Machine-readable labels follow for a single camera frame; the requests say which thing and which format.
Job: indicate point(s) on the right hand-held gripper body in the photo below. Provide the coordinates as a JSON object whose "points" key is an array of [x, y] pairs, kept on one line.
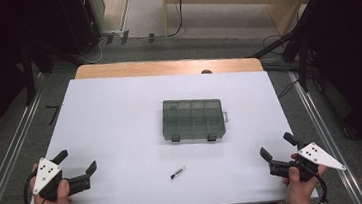
{"points": [[318, 155]]}

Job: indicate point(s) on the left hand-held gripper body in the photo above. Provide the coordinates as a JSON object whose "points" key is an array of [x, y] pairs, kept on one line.
{"points": [[46, 175]]}

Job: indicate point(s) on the grey transparent compartment box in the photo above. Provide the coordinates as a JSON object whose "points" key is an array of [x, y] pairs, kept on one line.
{"points": [[192, 119]]}

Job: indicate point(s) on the small black screwdriver bit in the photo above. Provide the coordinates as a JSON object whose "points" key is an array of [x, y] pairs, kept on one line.
{"points": [[178, 173]]}

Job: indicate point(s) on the person's right hand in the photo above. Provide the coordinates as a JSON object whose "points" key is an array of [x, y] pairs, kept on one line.
{"points": [[299, 189]]}

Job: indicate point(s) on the white table cover board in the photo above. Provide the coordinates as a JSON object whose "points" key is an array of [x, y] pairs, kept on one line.
{"points": [[120, 121]]}

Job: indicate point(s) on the black metal stand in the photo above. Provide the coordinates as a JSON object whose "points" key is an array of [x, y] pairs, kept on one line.
{"points": [[302, 60], [28, 76]]}

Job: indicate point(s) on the dark round table grommet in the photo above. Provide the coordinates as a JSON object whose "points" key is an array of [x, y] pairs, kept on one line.
{"points": [[206, 71]]}

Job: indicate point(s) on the metal floor rail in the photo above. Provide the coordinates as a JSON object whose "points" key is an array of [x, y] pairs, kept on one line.
{"points": [[10, 155], [323, 135]]}

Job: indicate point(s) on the black angled floor bracket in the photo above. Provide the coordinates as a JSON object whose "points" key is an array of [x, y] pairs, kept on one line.
{"points": [[54, 110]]}

